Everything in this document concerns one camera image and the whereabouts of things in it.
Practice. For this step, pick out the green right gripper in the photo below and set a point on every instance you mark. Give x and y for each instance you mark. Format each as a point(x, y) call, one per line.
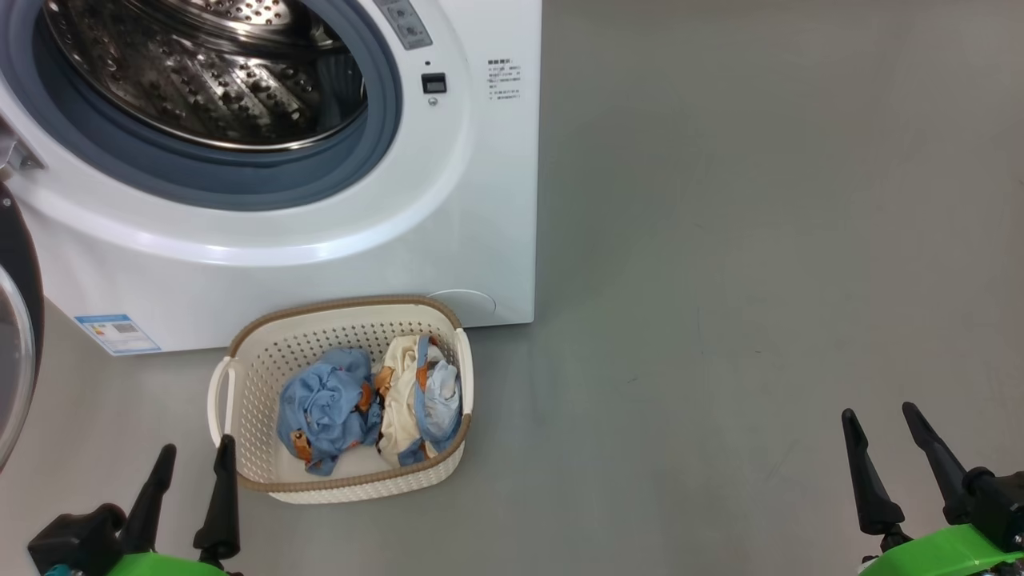
point(960, 552)

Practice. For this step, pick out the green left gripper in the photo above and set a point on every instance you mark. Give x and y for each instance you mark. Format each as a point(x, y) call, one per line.
point(80, 544)

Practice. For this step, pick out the blue printed garment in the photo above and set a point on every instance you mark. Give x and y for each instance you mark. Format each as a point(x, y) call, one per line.
point(324, 408)

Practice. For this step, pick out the cream and blue garment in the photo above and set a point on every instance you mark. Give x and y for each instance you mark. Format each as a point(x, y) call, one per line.
point(400, 408)

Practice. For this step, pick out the dark round glass washer door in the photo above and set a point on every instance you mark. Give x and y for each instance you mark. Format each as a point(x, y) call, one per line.
point(20, 264)

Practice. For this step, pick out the white front-load washing machine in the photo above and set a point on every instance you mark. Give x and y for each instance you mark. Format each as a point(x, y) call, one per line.
point(320, 240)

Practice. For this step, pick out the metal washer door hinge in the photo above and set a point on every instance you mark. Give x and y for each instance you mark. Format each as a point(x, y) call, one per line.
point(18, 156)

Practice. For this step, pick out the stainless steel washer drum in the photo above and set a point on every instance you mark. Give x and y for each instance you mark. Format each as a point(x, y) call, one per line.
point(208, 72)

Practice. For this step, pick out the cream perforated laundry basket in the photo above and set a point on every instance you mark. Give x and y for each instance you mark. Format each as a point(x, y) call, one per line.
point(264, 376)

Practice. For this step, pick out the blue energy label sticker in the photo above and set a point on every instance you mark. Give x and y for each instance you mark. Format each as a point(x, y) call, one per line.
point(118, 334)

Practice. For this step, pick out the round white filter cover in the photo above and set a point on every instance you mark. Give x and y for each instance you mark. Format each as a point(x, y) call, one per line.
point(472, 308)

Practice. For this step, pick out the grey rectangular instruction label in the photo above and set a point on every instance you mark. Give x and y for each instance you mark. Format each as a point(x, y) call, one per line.
point(404, 22)

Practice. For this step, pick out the printed text warning sticker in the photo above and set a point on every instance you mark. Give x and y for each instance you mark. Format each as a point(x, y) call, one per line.
point(504, 80)

